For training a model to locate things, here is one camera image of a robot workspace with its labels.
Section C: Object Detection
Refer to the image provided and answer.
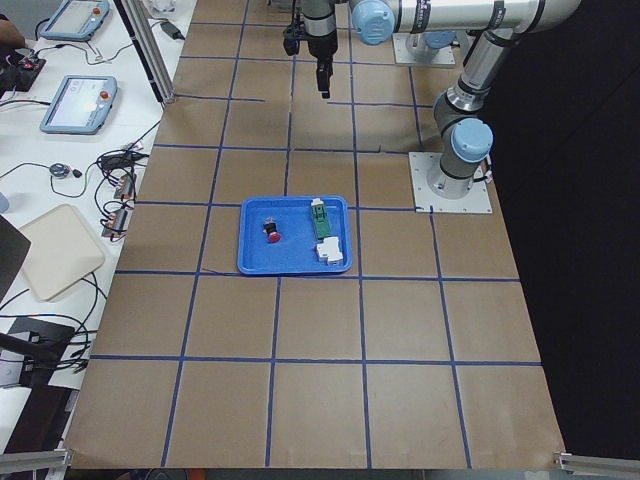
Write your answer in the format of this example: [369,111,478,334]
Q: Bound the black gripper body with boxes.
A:
[307,33,336,63]

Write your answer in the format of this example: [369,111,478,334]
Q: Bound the red emergency stop button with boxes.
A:
[263,218,281,243]

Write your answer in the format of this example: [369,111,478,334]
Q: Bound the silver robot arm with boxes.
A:
[301,0,338,99]
[349,1,580,200]

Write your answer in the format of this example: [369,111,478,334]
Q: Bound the black power adapter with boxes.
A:
[160,20,185,40]

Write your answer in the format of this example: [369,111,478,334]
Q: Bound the green terminal block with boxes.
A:
[311,198,332,241]

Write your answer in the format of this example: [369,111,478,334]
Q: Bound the blue plastic tray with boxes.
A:
[237,196,353,276]

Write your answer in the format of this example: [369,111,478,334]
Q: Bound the white circuit breaker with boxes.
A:
[316,236,344,266]

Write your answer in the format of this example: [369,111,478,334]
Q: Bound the upper teach pendant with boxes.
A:
[40,1,110,42]

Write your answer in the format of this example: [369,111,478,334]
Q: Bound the teach pendant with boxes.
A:
[39,75,118,135]
[40,1,110,42]

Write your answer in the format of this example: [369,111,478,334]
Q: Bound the lower teach pendant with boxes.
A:
[39,75,118,135]

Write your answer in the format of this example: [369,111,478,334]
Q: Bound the round silver puck device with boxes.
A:
[49,163,71,179]

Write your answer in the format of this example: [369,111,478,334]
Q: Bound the beige plastic tray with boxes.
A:
[19,204,105,301]

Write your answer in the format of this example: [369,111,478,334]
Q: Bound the black laptop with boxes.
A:
[0,216,31,298]

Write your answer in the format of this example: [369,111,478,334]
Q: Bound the black monitor stand base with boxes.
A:
[1,316,75,388]

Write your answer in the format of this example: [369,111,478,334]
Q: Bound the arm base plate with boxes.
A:
[409,152,493,214]
[392,30,456,68]

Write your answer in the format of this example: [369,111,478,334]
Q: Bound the aluminium frame post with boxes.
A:
[114,0,175,105]

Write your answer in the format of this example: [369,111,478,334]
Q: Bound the usb hub with cables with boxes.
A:
[101,170,137,242]

